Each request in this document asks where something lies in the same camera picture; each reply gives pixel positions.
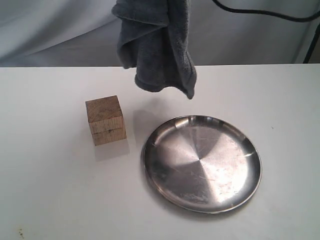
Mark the wooden cube block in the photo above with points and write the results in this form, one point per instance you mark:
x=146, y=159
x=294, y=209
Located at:
x=106, y=120

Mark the grey fluffy towel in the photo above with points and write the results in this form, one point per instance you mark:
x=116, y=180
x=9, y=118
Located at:
x=154, y=40

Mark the round stainless steel plate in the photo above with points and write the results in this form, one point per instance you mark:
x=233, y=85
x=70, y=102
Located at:
x=202, y=164

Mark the white backdrop cloth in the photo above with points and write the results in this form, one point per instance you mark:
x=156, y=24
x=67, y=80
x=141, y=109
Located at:
x=84, y=33

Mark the black backdrop stand pole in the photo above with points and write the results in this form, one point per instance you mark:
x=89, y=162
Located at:
x=313, y=52

